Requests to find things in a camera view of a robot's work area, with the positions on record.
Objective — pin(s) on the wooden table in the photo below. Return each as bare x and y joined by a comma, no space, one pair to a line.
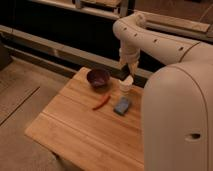
94,140

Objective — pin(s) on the dark purple bowl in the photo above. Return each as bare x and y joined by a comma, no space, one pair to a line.
98,77

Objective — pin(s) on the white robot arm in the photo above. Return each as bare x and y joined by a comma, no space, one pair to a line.
177,100

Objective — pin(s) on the blue sponge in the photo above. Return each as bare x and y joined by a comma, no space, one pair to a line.
122,106

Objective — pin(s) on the red chili pepper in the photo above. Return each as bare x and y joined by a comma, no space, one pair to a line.
102,102

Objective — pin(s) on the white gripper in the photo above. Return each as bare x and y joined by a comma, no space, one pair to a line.
129,55

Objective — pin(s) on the white ceramic cup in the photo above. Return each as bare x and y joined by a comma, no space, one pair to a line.
126,85

